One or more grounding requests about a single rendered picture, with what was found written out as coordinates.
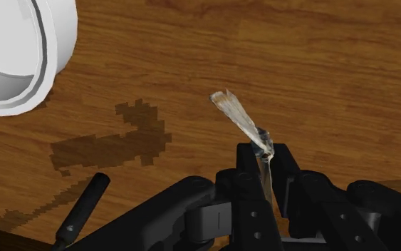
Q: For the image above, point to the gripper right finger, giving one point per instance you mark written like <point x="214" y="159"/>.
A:
<point x="325" y="205"/>

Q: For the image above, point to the white bowl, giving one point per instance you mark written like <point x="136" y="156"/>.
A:
<point x="16" y="55"/>

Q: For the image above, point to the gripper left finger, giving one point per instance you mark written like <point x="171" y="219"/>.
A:
<point x="200" y="208"/>

